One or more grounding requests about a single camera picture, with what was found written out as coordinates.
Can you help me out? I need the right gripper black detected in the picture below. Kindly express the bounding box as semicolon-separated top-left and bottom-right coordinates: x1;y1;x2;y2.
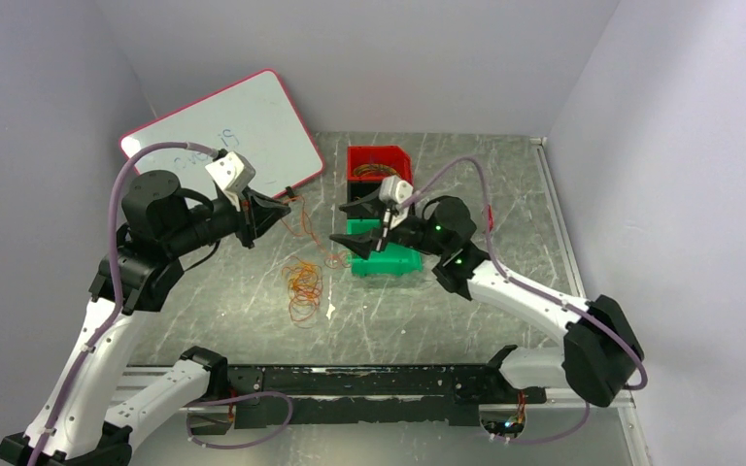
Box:
329;185;448;260

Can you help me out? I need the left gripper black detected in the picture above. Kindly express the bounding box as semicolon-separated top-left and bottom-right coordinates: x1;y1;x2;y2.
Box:
164;182;290;255

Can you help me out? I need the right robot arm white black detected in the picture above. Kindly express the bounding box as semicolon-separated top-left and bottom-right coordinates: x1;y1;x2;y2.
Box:
330;194;648;407

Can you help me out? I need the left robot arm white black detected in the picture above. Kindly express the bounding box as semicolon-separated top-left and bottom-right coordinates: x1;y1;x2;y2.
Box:
0;170;289;465

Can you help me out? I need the black plastic bin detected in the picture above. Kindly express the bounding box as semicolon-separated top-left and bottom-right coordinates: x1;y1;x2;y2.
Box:
347;180;381;202

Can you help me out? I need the green plastic bin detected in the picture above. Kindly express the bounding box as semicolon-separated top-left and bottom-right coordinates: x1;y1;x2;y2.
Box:
346;218;423;277

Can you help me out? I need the red plastic bin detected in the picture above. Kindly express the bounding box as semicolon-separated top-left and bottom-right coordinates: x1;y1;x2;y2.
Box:
346;146;413;183

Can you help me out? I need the small red white card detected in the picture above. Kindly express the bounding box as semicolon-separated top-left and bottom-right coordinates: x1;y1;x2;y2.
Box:
485;205;494;232

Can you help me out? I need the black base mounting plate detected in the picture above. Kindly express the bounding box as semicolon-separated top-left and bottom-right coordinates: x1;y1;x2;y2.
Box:
200;363;546;429

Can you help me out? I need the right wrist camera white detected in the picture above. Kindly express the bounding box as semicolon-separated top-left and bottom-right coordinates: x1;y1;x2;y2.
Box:
379;175;414;232

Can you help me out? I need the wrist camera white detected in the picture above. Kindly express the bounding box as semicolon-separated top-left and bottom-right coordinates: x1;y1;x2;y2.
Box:
205;150;255;212
379;175;414;232

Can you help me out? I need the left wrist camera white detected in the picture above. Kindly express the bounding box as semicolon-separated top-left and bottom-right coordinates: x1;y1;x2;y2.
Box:
205;150;255;212

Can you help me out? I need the yellow cable in red bin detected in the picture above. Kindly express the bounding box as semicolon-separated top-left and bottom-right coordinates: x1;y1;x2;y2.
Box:
352;161;405;180

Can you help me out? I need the whiteboard with pink frame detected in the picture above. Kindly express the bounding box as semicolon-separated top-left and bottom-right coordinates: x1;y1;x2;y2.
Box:
119;69;324;196

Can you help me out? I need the aluminium rail frame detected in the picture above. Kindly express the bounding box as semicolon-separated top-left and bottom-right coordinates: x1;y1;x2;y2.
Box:
51;363;635;466

